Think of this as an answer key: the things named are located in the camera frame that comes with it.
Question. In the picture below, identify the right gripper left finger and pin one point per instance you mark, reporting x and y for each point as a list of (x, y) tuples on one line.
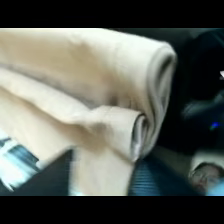
[(53, 178)]

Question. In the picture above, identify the brown T-shirt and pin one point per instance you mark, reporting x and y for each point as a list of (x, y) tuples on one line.
[(66, 66)]

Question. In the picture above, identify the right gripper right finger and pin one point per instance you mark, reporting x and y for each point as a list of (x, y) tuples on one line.
[(156, 180)]

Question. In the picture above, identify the person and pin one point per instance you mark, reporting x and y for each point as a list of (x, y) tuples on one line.
[(208, 178)]

